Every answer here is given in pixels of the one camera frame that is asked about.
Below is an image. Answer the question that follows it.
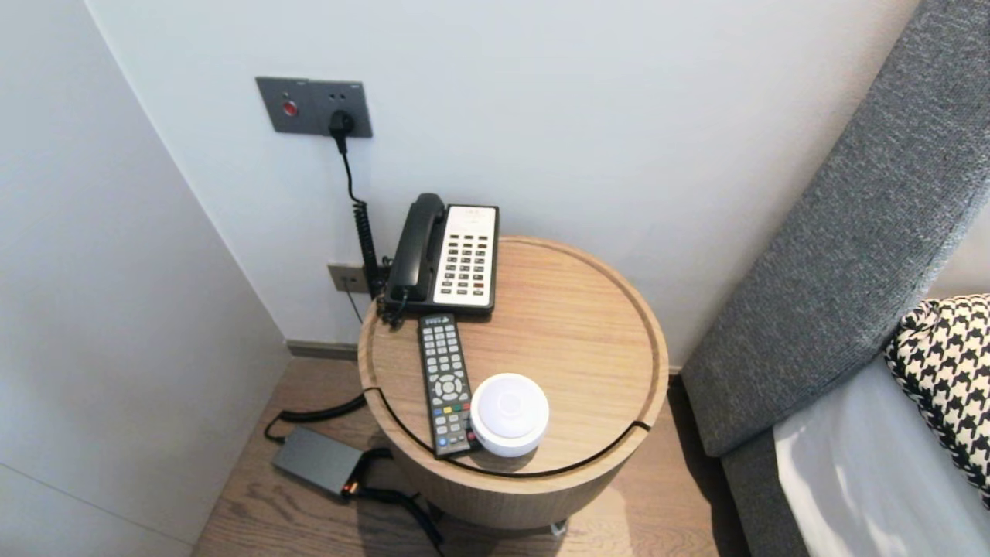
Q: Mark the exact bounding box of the grey upholstered headboard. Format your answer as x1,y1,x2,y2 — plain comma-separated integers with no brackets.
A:
681,0,990,457

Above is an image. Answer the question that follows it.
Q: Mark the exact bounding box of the beige wall phone socket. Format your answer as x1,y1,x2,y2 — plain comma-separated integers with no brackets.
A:
328,263,372,295

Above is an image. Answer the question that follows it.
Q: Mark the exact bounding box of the black and white desk telephone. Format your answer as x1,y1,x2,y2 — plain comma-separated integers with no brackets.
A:
384,203,500,316

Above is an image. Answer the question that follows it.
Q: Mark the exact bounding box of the black adapter output cable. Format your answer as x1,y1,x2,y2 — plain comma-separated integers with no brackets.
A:
344,447,448,556

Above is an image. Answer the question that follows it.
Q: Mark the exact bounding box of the white round lidded box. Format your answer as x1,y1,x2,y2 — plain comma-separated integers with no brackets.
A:
469,373,551,459

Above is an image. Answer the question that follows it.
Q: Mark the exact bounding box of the black telephone handset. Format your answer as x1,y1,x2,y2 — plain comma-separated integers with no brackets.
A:
387,193,448,302

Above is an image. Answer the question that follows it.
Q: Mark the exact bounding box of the grey switch plate red button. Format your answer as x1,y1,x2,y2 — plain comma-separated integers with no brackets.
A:
257,77,314,134

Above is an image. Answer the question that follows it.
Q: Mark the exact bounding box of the grey wall power socket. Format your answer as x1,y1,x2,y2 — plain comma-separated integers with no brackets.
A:
308,80,374,138

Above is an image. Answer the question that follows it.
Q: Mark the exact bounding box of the black coiled handset cord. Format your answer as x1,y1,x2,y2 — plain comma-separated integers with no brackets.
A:
377,286,411,330

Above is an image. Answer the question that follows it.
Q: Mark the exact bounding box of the grey skirting board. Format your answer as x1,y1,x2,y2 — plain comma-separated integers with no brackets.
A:
286,339,360,361

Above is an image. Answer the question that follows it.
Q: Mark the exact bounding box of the black remote control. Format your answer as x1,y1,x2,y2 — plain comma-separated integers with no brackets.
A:
418,313,482,460

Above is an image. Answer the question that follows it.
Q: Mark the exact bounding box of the black white houndstooth pillow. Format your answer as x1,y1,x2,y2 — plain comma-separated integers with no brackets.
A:
884,294,990,507

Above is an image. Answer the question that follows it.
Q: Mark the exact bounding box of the black coiled power cable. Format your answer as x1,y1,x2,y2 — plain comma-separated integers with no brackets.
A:
265,135,384,446

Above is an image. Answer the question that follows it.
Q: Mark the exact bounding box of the grey power adapter brick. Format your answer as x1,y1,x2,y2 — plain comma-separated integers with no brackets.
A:
271,427,364,496

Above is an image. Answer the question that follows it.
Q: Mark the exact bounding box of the grey fabric bed frame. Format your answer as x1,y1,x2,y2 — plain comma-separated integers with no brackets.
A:
719,429,809,557

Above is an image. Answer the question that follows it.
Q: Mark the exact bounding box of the round wooden side table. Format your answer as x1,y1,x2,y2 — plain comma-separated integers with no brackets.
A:
357,236,671,531

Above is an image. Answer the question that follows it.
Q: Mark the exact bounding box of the black power plug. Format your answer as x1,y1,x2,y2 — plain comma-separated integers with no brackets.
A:
329,111,357,152

